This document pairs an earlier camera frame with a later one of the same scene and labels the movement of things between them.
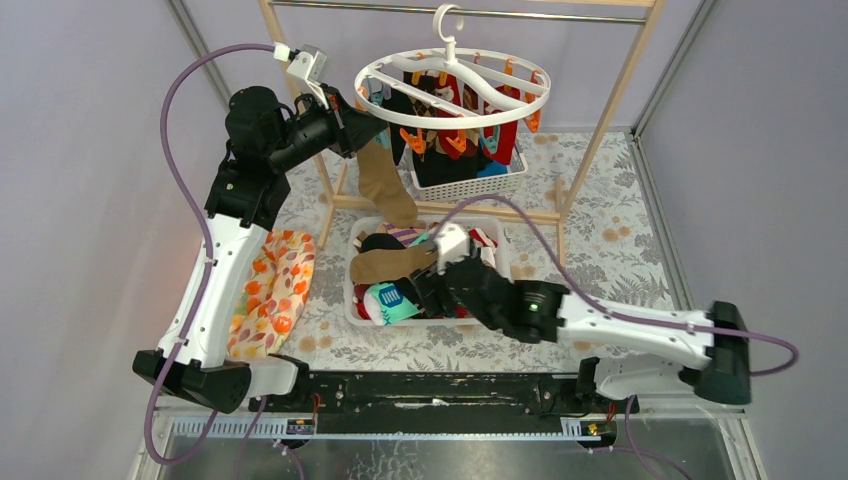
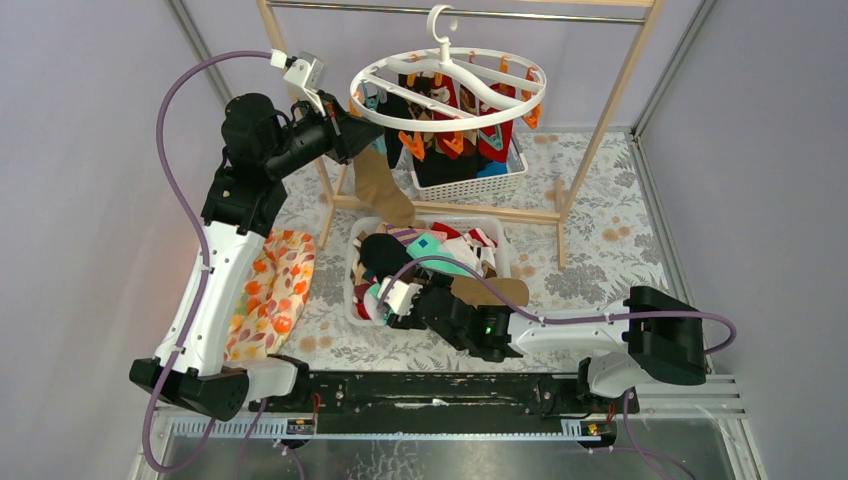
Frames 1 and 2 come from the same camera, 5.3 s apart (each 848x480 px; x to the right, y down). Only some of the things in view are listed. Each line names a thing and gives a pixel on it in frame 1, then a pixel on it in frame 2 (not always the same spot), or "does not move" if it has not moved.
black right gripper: [436, 287] → [416, 306]
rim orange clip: [417, 142] does not move
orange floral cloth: [273, 294] does not move
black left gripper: [337, 124] does not move
